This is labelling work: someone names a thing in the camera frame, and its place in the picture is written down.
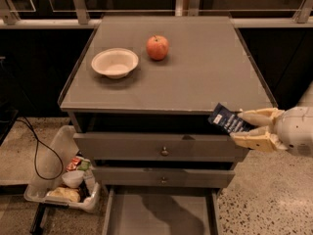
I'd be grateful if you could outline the yellow snack bag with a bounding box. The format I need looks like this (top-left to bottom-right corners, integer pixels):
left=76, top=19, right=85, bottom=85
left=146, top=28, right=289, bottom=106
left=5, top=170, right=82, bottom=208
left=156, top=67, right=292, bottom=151
left=47, top=187, right=80, bottom=203

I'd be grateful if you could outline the white paper bowl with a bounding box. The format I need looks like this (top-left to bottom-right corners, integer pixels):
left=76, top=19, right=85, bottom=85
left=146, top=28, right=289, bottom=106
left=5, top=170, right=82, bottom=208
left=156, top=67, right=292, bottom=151
left=91, top=48, right=139, bottom=79

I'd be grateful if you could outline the small white cup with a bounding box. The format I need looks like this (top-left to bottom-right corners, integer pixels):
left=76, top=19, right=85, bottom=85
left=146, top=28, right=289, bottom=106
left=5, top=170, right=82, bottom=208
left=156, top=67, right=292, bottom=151
left=62, top=170, right=84, bottom=188

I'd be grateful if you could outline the grey drawer cabinet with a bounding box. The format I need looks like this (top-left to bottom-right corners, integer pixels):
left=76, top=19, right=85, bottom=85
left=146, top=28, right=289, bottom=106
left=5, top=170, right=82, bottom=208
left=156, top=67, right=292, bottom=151
left=57, top=15, right=279, bottom=189

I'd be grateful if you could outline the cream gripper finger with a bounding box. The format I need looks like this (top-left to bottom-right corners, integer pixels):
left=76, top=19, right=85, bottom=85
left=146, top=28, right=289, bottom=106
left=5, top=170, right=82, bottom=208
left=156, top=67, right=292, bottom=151
left=230, top=126, right=288, bottom=152
left=238, top=108, right=285, bottom=126

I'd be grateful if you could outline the blue rxbar blueberry wrapper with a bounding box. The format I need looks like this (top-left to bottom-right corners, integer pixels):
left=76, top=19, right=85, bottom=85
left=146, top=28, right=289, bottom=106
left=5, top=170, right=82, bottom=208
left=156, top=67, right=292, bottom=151
left=208, top=103, right=254, bottom=134

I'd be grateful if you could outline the grey middle drawer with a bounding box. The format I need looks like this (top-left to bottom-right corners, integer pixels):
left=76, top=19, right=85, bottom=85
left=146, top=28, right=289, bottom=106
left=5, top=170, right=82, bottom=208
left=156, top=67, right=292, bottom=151
left=93, top=167, right=235, bottom=188

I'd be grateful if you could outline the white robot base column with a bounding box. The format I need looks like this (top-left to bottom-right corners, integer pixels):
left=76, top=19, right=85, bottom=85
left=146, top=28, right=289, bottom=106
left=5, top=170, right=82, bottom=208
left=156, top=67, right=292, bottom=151
left=297, top=81, right=313, bottom=107

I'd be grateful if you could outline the red apple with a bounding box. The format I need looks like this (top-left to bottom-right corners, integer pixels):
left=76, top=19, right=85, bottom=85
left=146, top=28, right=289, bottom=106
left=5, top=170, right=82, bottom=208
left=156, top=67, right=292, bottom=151
left=146, top=35, right=169, bottom=61

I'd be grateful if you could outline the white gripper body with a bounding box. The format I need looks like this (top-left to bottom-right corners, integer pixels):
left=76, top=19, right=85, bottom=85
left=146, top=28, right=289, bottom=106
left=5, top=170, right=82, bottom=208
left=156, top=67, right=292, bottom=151
left=275, top=107, right=313, bottom=157

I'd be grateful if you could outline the grey top drawer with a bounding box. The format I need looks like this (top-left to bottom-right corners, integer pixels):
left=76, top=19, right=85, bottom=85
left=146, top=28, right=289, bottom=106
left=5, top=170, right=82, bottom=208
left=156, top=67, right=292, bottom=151
left=74, top=132, right=248, bottom=162

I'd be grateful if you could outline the clear plastic bin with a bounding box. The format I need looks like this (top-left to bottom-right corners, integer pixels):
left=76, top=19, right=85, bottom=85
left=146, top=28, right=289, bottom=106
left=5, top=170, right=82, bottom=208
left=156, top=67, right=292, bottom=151
left=23, top=125, right=100, bottom=212

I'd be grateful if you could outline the black cable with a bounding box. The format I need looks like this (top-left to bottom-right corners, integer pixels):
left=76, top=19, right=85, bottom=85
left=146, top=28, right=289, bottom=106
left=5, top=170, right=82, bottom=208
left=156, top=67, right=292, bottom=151
left=15, top=116, right=65, bottom=181

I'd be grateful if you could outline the metal window railing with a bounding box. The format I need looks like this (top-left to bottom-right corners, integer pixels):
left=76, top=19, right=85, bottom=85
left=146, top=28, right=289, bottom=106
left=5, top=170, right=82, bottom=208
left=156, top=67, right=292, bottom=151
left=0, top=0, right=313, bottom=28

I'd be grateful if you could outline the grey open bottom drawer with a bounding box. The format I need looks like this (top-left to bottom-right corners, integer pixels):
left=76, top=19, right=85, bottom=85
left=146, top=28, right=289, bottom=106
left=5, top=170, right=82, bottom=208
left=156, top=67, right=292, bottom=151
left=102, top=186, right=223, bottom=235

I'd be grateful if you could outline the green snack packet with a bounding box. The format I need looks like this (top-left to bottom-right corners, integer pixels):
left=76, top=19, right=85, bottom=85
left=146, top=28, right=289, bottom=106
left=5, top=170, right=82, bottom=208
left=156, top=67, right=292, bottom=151
left=77, top=160, right=91, bottom=171

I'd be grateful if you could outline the red snack packet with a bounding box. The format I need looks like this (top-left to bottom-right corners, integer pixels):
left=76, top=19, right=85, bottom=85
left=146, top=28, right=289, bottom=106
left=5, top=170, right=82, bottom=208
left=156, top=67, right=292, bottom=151
left=66, top=157, right=81, bottom=171

